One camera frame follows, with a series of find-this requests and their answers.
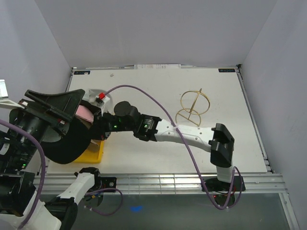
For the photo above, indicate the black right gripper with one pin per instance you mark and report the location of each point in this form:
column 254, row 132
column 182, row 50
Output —
column 99, row 131

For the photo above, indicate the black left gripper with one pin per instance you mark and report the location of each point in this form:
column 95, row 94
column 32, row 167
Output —
column 61, row 106

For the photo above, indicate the black cap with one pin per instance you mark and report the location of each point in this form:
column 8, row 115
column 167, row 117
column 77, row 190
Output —
column 70, row 146

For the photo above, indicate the beige cap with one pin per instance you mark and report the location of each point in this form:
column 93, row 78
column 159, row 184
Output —
column 93, row 141

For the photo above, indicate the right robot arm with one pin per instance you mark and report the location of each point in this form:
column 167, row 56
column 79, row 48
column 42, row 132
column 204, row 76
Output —
column 218, row 141

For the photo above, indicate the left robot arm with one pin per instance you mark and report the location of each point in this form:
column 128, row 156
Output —
column 22, row 176

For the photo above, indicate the pink cap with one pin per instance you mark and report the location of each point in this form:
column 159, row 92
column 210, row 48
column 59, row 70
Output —
column 85, row 114

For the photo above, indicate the white cap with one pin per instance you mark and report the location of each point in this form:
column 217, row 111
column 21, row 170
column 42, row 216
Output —
column 92, row 93

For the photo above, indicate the black logo sticker left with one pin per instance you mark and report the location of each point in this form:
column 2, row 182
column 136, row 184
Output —
column 81, row 72

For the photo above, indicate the black logo sticker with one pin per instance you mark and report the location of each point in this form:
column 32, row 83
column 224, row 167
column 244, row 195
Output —
column 226, row 70
column 81, row 72

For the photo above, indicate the yellow tray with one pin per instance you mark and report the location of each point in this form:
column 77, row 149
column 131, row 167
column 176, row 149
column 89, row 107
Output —
column 92, row 155

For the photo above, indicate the paper sheet at back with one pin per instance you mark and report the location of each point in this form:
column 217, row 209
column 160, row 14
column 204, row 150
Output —
column 157, row 66

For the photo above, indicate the black logo sticker right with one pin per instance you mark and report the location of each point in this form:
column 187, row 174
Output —
column 226, row 70

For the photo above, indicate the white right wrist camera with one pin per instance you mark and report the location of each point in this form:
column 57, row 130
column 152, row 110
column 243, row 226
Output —
column 103, row 102

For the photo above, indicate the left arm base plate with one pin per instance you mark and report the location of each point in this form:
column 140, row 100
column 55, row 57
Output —
column 109, row 184

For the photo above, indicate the gold wire hat stand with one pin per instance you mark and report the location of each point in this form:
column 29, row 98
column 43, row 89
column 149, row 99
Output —
column 189, row 113

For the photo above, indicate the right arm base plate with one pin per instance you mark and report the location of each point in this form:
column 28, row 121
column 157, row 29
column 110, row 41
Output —
column 214, row 185

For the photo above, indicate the aluminium table frame rail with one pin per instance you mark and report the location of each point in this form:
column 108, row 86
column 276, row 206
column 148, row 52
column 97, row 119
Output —
column 168, row 184

